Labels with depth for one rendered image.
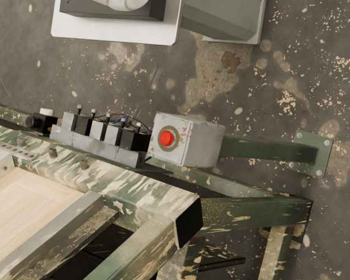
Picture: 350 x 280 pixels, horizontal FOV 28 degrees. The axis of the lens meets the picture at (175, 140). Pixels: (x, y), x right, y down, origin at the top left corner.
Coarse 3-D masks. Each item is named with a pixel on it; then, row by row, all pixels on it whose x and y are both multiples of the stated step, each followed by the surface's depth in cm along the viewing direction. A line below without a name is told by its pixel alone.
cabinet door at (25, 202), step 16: (16, 176) 210; (32, 176) 209; (0, 192) 204; (16, 192) 204; (32, 192) 203; (48, 192) 201; (64, 192) 200; (80, 192) 200; (0, 208) 198; (16, 208) 197; (32, 208) 196; (48, 208) 195; (64, 208) 194; (0, 224) 192; (16, 224) 191; (32, 224) 189; (0, 240) 186; (16, 240) 185; (0, 256) 180
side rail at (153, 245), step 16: (144, 224) 179; (160, 224) 178; (128, 240) 175; (144, 240) 174; (160, 240) 178; (112, 256) 170; (128, 256) 170; (144, 256) 174; (160, 256) 179; (96, 272) 166; (112, 272) 165; (128, 272) 170; (144, 272) 175
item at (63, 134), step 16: (48, 112) 231; (64, 112) 222; (80, 112) 225; (96, 112) 221; (32, 128) 232; (64, 128) 222; (80, 128) 218; (96, 128) 215; (112, 128) 211; (128, 128) 217; (64, 144) 223; (80, 144) 221; (96, 144) 217; (112, 144) 211; (128, 144) 207; (144, 144) 212; (112, 160) 214; (128, 160) 210; (144, 160) 213
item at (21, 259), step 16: (80, 208) 190; (96, 208) 193; (48, 224) 185; (64, 224) 184; (80, 224) 189; (32, 240) 180; (48, 240) 180; (16, 256) 176; (32, 256) 177; (0, 272) 171; (16, 272) 174
